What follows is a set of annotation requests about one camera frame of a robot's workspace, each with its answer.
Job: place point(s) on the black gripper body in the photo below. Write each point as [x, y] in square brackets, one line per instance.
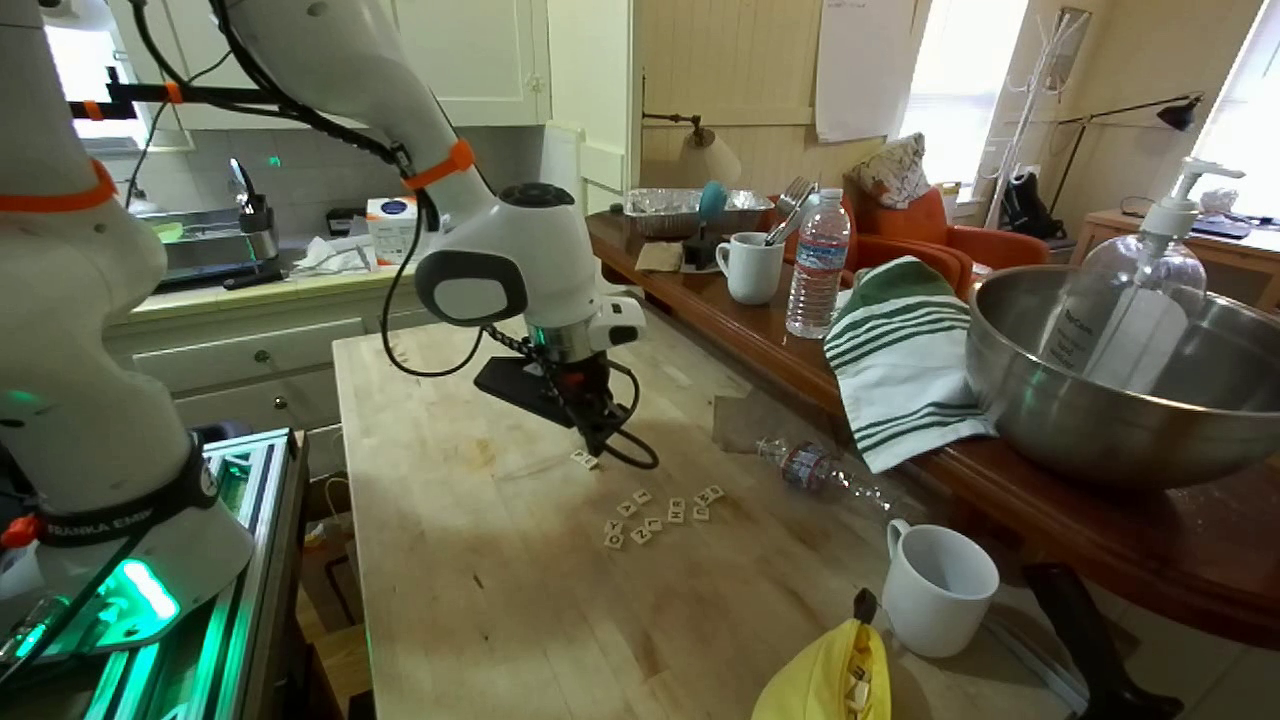
[583, 386]

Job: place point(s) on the cream letter tile A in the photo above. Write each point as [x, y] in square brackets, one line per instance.
[646, 499]

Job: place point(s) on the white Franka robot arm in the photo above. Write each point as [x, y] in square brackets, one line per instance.
[80, 334]

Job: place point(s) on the cream letter tile T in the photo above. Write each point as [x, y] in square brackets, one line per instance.
[624, 510]

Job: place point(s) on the cream letter tile N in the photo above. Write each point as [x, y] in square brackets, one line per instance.
[659, 526]

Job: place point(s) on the cream letter tile L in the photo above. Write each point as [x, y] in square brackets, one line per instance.
[676, 515]

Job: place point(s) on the cream letter tile Y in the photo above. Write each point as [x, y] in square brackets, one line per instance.
[640, 539]

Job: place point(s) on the cream letter tile O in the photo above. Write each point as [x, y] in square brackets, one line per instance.
[612, 541]

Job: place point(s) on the cream letter tile R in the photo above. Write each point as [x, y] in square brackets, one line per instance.
[711, 499]

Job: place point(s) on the cream letter tile U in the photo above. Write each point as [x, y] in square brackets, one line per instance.
[720, 489]

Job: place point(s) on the aluminium foil tray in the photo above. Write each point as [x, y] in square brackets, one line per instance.
[660, 201]

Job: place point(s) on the crushed clear plastic bottle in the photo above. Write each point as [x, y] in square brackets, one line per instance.
[804, 467]

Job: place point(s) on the white mug with utensils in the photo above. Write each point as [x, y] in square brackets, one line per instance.
[749, 270]

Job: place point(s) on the white container blue label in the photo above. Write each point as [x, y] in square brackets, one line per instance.
[392, 224]

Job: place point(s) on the clear plastic water bottle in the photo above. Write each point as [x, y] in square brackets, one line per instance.
[817, 282]

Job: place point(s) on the small white shade lamp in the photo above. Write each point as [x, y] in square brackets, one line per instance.
[705, 157]

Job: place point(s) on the white crumpled cloth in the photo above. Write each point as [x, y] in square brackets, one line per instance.
[332, 252]

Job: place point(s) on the green striped white towel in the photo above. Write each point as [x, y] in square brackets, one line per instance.
[904, 360]

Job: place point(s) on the yellow banana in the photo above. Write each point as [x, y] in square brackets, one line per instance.
[824, 683]

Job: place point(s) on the white drawer cabinet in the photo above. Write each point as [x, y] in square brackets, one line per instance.
[243, 360]

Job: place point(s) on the black countertop appliance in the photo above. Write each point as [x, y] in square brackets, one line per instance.
[254, 220]

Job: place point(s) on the empty white mug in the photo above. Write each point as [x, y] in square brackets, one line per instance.
[941, 602]

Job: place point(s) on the patterned cushion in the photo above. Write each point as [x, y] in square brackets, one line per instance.
[893, 167]

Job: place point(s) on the black boots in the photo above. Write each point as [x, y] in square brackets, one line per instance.
[1026, 204]

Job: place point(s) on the black clamp boom rod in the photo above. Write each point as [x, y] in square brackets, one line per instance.
[201, 96]

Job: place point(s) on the steel mixing bowl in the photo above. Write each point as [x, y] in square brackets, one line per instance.
[1106, 427]

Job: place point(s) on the black stand leg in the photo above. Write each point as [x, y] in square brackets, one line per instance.
[1083, 642]

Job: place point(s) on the clear soap pump bottle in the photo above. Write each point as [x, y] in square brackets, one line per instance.
[1132, 305]

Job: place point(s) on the dark brown wooden counter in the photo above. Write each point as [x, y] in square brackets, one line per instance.
[1203, 560]

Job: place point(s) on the black desk lamp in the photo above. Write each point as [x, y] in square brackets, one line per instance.
[1179, 114]

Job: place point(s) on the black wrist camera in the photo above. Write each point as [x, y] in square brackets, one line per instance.
[523, 386]

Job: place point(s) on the white wall cabinet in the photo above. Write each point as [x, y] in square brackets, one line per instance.
[466, 62]

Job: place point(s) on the green lit aluminium base frame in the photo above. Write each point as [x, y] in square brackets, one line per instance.
[254, 532]

